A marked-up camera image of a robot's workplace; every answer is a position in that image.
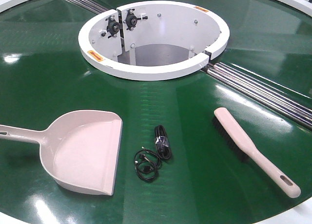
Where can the pink plastic dustpan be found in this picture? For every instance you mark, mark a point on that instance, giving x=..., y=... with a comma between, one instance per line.
x=79, y=149

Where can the pink hand brush black bristles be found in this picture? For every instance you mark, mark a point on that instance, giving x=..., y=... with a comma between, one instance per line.
x=247, y=146

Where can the orange warning sticker front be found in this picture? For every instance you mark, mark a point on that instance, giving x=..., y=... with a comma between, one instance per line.
x=95, y=55

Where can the orange warning sticker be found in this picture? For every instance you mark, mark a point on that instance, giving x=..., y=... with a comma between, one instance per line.
x=95, y=55
x=201, y=9

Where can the orange warning sticker back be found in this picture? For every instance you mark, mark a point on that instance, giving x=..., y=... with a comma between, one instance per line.
x=201, y=9

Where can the top left chrome roller bars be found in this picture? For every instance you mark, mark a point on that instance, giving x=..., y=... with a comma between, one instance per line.
x=90, y=5

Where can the chrome roller bars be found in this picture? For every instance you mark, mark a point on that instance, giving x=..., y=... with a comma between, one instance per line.
x=90, y=5
x=261, y=92

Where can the right chrome roller bars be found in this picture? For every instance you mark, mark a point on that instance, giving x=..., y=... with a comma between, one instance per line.
x=261, y=92

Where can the left black bearing mount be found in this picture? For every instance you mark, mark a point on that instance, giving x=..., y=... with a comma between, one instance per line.
x=113, y=26

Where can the black bearing mount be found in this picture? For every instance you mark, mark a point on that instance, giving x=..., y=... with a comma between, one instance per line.
x=113, y=26
x=131, y=20

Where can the right black bearing mount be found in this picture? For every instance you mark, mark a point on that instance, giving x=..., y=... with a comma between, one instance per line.
x=131, y=20

